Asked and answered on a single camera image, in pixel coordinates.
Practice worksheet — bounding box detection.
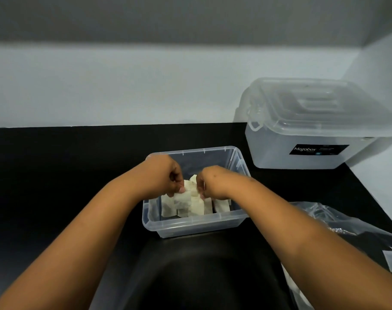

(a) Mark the clear plastic bag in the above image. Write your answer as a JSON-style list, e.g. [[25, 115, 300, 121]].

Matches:
[[279, 201, 392, 310]]

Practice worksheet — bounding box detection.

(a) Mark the group of white paper pouches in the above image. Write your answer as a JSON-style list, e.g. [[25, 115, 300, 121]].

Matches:
[[160, 174, 232, 218]]

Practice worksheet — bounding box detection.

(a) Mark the person's left forearm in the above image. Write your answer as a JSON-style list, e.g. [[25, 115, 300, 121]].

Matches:
[[0, 170, 151, 310]]

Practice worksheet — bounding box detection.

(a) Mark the person's left hand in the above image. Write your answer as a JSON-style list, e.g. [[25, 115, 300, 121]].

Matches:
[[143, 155, 185, 199]]

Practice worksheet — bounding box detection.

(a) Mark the person's right hand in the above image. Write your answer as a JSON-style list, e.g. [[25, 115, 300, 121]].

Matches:
[[196, 165, 248, 201]]

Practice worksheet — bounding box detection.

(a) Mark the translucent lid with handle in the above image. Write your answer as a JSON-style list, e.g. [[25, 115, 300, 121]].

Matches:
[[233, 77, 392, 139]]

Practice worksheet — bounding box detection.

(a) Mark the large translucent storage container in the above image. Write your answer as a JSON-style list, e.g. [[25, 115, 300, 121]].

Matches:
[[245, 124, 374, 170]]

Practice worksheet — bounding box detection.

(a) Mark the person's right forearm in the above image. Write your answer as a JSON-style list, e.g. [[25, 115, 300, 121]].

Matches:
[[234, 177, 392, 310]]

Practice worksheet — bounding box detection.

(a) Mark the small clear bin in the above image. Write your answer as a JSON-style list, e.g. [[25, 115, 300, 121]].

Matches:
[[141, 146, 252, 239]]

